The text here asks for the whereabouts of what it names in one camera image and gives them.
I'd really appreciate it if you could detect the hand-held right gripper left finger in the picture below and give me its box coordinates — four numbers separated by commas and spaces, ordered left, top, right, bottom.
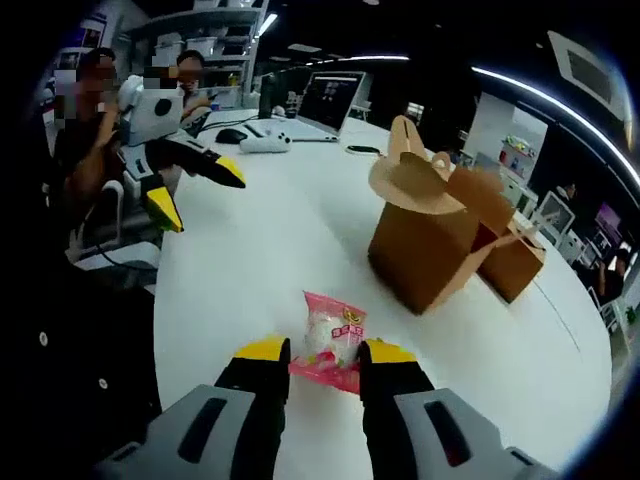
94, 335, 292, 480

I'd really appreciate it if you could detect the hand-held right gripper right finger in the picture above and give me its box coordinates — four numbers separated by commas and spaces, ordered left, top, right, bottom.
355, 338, 559, 480

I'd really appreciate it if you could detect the pink snack packet item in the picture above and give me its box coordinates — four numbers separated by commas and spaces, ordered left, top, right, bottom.
288, 290, 369, 394

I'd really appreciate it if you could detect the white game controller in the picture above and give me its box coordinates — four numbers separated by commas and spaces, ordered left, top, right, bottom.
238, 130, 293, 155

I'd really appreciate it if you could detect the black bottle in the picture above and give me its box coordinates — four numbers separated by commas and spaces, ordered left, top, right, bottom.
257, 72, 277, 120

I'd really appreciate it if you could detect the grey metal shelf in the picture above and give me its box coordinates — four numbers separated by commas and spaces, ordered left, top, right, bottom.
122, 4, 266, 109

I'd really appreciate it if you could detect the silver laptop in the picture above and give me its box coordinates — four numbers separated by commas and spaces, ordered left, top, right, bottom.
285, 71, 368, 144

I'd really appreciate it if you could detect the person's dark jacket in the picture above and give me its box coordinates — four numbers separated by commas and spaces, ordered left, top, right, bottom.
0, 124, 164, 480

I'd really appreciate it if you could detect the white mesh office chair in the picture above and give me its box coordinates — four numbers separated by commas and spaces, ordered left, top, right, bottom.
533, 190, 576, 236

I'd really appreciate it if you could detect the pink-lit monitor screen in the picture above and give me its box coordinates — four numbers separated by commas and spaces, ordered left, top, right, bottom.
594, 202, 624, 232

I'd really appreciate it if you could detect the white display cabinet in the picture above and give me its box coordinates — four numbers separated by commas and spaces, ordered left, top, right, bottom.
469, 92, 549, 181

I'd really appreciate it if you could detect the curved ceiling light strip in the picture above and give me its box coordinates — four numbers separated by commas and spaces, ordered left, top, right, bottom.
472, 66, 640, 182

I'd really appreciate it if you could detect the ceiling air conditioner vent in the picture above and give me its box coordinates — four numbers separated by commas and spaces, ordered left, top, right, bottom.
547, 29, 627, 122

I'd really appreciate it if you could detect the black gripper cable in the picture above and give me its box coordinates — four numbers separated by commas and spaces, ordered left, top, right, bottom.
97, 244, 157, 271

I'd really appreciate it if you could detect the blue framed wall board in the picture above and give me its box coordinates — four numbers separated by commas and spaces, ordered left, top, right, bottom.
54, 14, 109, 71

